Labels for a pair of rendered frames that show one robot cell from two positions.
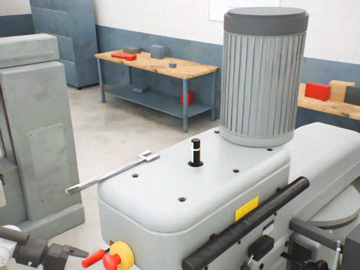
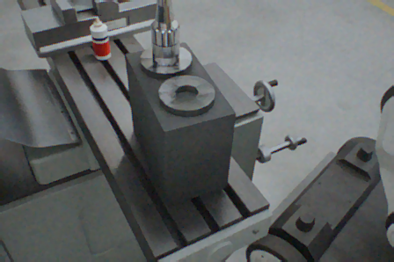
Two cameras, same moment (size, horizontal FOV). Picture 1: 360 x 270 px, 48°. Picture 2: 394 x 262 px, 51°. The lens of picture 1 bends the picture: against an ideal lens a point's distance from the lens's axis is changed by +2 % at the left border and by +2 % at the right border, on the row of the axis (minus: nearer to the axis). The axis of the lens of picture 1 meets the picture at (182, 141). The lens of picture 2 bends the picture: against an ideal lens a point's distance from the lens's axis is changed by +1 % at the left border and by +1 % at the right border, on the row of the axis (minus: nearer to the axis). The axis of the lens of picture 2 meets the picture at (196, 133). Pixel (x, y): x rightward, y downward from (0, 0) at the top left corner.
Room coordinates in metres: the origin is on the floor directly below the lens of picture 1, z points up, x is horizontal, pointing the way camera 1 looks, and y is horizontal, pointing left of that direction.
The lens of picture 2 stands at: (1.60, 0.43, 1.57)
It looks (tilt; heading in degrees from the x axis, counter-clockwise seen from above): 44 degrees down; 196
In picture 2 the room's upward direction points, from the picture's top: 2 degrees clockwise
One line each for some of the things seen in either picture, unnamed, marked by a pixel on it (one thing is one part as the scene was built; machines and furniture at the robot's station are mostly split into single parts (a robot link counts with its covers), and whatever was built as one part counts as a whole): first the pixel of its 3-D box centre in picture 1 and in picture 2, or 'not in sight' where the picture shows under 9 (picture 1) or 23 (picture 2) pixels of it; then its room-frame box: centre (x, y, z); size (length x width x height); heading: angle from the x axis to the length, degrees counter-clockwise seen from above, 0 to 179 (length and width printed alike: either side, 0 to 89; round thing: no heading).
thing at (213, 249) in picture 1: (253, 217); not in sight; (0.75, -0.16, 1.79); 0.45 x 0.04 x 0.04; 136
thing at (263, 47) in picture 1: (260, 76); not in sight; (1.01, -0.20, 2.05); 0.20 x 0.20 x 0.32
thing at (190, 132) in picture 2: not in sight; (177, 119); (1.07, 0.24, 1.06); 0.22 x 0.12 x 0.20; 40
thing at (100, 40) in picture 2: not in sight; (99, 37); (0.80, -0.06, 1.01); 0.04 x 0.04 x 0.11
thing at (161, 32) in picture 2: not in sight; (164, 26); (1.03, 0.21, 1.22); 0.05 x 0.05 x 0.01
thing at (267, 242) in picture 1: (254, 253); not in sight; (0.78, -0.17, 1.66); 0.12 x 0.04 x 0.04; 136
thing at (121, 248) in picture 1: (121, 255); not in sight; (0.67, 0.13, 1.76); 0.06 x 0.02 x 0.06; 46
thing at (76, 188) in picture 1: (115, 171); not in sight; (0.79, 0.15, 1.89); 0.24 x 0.04 x 0.01; 137
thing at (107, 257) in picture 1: (112, 261); not in sight; (0.65, 0.14, 1.76); 0.04 x 0.03 x 0.04; 46
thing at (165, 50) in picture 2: not in sight; (165, 44); (1.03, 0.21, 1.19); 0.05 x 0.05 x 0.06
